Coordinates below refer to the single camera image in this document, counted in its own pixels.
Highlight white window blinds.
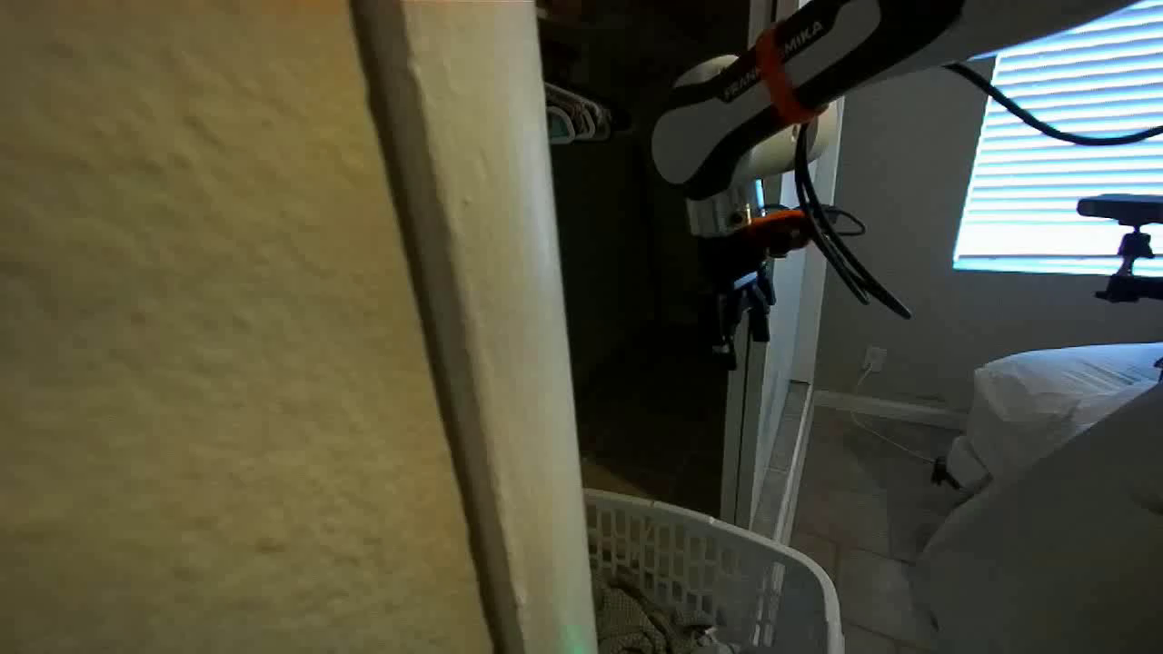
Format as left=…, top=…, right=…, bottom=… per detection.
left=951, top=0, right=1163, bottom=277

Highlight white baseboard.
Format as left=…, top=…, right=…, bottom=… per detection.
left=809, top=384, right=970, bottom=429

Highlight white bed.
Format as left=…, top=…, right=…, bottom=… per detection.
left=942, top=342, right=1163, bottom=492

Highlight black camera on stand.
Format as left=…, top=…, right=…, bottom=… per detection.
left=1071, top=188, right=1163, bottom=308

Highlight grey clothes pile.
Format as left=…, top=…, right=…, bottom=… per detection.
left=591, top=569, right=732, bottom=654

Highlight white door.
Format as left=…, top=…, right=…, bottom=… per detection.
left=719, top=94, right=845, bottom=539

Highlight orange cable strap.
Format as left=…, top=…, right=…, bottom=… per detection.
left=753, top=27, right=816, bottom=133

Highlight bunch of clothes hangers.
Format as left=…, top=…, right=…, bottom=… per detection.
left=541, top=82, right=616, bottom=154

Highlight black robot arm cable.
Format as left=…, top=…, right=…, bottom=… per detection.
left=793, top=59, right=1163, bottom=324

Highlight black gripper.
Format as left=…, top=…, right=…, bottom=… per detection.
left=702, top=222, right=809, bottom=376

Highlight white plastic laundry basket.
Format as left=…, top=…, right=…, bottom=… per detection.
left=580, top=486, right=851, bottom=654

